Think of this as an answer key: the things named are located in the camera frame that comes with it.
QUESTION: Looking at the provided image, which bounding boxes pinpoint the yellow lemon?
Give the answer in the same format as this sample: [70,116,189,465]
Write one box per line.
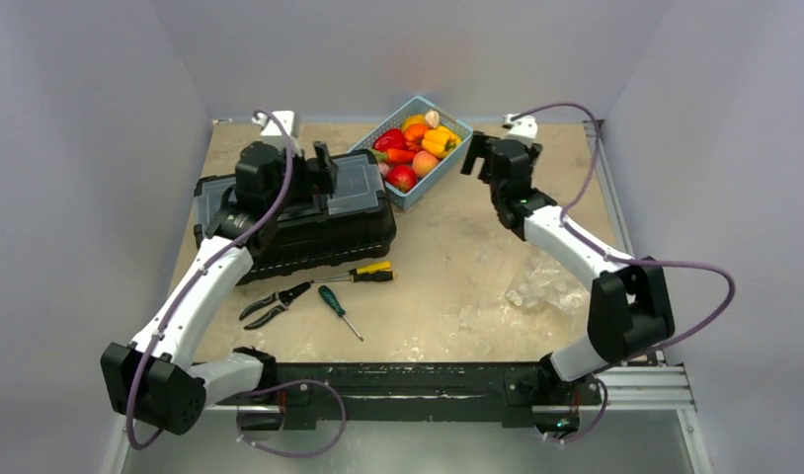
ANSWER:
[400,114,428,132]

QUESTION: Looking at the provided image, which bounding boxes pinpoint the red bell pepper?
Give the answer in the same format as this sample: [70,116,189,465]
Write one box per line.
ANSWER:
[372,128,407,152]

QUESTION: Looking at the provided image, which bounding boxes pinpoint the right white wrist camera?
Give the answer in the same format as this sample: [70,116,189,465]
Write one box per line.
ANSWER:
[502,114,538,147]

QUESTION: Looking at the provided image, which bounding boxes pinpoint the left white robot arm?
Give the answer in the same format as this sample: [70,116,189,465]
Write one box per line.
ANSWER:
[100,139,304,449]

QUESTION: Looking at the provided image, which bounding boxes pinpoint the black plastic toolbox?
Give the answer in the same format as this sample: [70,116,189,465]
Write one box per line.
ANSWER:
[194,150,397,284]

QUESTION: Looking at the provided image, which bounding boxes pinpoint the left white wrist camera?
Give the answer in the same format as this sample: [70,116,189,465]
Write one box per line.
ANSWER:
[251,110,302,154]

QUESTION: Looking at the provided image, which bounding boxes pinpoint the aluminium frame rail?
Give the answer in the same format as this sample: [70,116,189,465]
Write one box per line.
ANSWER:
[584,121,695,412]

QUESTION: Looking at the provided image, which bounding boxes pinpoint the light blue plastic basket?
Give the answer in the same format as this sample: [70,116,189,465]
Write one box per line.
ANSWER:
[349,96,473,210]

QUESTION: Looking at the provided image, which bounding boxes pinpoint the yellow black screwdriver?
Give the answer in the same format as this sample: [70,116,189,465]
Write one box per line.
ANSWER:
[312,261,395,283]

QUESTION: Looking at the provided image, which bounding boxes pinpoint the red apple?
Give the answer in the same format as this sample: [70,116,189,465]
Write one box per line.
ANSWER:
[385,165,419,194]

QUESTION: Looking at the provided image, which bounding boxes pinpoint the black pliers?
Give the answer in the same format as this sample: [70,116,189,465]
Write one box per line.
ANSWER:
[239,281,311,331]

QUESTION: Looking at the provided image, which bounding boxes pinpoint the small orange pumpkin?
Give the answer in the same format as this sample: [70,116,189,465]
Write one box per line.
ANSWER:
[403,122,431,152]

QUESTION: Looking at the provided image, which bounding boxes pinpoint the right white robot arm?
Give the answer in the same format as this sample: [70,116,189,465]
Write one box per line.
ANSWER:
[461,131,676,402]

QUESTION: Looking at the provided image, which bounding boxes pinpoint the peach fruit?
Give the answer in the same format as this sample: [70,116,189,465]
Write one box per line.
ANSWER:
[410,150,441,179]

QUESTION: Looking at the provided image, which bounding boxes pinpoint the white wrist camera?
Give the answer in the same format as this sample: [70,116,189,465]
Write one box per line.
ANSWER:
[251,110,302,154]
[502,114,538,147]

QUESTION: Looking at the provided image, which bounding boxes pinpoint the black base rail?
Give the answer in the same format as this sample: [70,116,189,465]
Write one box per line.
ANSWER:
[217,361,603,433]

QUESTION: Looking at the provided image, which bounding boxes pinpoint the white garlic bulb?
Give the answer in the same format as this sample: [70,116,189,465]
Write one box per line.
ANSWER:
[423,109,441,129]

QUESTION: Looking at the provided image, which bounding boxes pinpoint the yellow bell pepper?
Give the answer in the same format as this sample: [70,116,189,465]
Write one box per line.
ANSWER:
[420,126,461,160]

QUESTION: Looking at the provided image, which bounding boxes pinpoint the purple onion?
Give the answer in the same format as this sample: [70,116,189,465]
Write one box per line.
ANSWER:
[377,162,391,177]

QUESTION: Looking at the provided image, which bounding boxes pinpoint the clear zip top bag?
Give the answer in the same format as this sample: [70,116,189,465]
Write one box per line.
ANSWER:
[499,255,589,320]

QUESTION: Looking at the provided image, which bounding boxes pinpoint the green handled screwdriver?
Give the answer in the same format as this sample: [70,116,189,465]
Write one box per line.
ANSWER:
[318,285,364,342]

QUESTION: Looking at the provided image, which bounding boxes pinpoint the orange carrot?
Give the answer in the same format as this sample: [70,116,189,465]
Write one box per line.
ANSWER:
[371,148,417,167]

